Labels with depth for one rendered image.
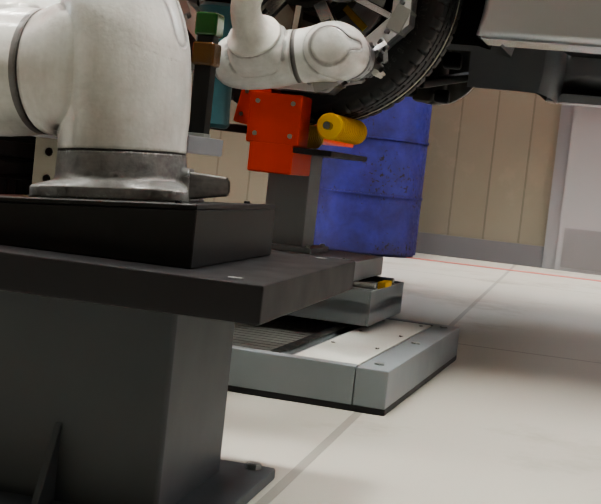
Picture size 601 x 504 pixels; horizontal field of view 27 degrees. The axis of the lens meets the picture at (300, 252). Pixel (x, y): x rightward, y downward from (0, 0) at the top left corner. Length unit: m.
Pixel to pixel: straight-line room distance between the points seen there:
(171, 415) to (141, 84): 0.38
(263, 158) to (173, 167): 1.25
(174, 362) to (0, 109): 0.38
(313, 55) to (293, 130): 0.46
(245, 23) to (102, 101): 0.87
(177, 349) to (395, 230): 5.18
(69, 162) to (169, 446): 0.35
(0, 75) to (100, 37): 0.14
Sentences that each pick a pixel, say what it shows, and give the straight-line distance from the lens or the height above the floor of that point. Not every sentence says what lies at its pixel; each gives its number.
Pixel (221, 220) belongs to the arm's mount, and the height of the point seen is 0.35.
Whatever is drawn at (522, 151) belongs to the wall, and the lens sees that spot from 7.17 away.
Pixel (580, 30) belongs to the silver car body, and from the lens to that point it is 2.79.
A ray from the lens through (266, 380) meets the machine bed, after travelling 2.26.
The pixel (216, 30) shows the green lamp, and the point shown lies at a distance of 2.15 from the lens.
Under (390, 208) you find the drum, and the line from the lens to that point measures 6.52.
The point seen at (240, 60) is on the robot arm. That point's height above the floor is 0.60.
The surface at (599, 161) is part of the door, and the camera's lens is 7.11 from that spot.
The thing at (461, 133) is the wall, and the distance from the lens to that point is 7.20.
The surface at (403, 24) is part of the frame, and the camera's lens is 2.68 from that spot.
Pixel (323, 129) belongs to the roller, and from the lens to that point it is 2.71.
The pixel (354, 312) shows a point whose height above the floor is 0.12.
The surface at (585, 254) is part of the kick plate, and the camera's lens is 7.11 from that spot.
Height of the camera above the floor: 0.42
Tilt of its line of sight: 4 degrees down
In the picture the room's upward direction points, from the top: 6 degrees clockwise
